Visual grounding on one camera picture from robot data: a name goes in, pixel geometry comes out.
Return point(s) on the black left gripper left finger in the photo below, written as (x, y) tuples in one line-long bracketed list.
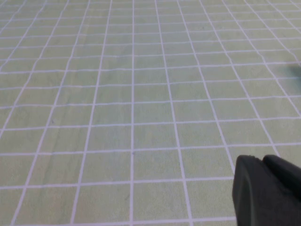
[(254, 200)]

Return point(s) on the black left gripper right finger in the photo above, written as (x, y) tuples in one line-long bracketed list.
[(287, 174)]

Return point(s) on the green white-grid tablecloth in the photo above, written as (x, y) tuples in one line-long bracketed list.
[(117, 106)]

